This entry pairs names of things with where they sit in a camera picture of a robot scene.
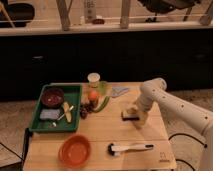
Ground grey folded cloth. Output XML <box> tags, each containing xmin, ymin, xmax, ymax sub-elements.
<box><xmin>111</xmin><ymin>86</ymin><xmax>129</xmax><ymax>98</ymax></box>

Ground orange fruit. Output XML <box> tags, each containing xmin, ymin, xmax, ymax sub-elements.
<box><xmin>88</xmin><ymin>91</ymin><xmax>99</xmax><ymax>103</ymax></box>

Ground black chair at left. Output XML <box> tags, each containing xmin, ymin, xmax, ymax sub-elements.
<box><xmin>0</xmin><ymin>0</ymin><xmax>35</xmax><ymax>28</ymax></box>

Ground black office chair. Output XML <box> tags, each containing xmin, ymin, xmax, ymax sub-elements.
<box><xmin>138</xmin><ymin>0</ymin><xmax>201</xmax><ymax>23</ymax></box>

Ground white spoon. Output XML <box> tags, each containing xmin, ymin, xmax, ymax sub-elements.
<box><xmin>52</xmin><ymin>106</ymin><xmax>74</xmax><ymax>127</ymax></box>

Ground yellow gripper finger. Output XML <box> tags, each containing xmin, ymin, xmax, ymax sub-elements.
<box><xmin>126</xmin><ymin>106</ymin><xmax>137</xmax><ymax>115</ymax></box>
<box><xmin>135</xmin><ymin>112</ymin><xmax>148</xmax><ymax>126</ymax></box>

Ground black cable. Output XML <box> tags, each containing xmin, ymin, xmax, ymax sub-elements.
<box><xmin>168</xmin><ymin>132</ymin><xmax>208</xmax><ymax>171</ymax></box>

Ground grey sponge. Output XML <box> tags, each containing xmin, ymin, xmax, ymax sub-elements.
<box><xmin>40</xmin><ymin>109</ymin><xmax>60</xmax><ymax>120</ymax></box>

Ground light green cup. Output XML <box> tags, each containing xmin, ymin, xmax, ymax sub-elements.
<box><xmin>98</xmin><ymin>81</ymin><xmax>108</xmax><ymax>95</ymax></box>

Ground dark purple grapes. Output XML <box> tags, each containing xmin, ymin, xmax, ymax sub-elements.
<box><xmin>80</xmin><ymin>103</ymin><xmax>93</xmax><ymax>119</ymax></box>

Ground green plastic tray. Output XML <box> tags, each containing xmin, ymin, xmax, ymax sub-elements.
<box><xmin>29</xmin><ymin>84</ymin><xmax>82</xmax><ymax>133</ymax></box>

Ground dark red small dish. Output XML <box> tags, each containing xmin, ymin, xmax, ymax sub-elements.
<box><xmin>92</xmin><ymin>19</ymin><xmax>105</xmax><ymax>25</ymax></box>

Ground dark maroon bowl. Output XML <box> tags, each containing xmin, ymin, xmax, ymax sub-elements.
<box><xmin>41</xmin><ymin>88</ymin><xmax>64</xmax><ymax>108</ymax></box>

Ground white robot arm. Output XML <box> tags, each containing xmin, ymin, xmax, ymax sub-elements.
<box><xmin>124</xmin><ymin>78</ymin><xmax>213</xmax><ymax>171</ymax></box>

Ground green chili pepper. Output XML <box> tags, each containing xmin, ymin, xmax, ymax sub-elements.
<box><xmin>93</xmin><ymin>96</ymin><xmax>110</xmax><ymax>113</ymax></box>

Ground red plastic bowl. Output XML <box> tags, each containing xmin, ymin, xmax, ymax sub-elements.
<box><xmin>58</xmin><ymin>134</ymin><xmax>91</xmax><ymax>169</ymax></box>

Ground white and black brush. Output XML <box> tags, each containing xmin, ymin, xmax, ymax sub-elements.
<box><xmin>107</xmin><ymin>143</ymin><xmax>154</xmax><ymax>156</ymax></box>

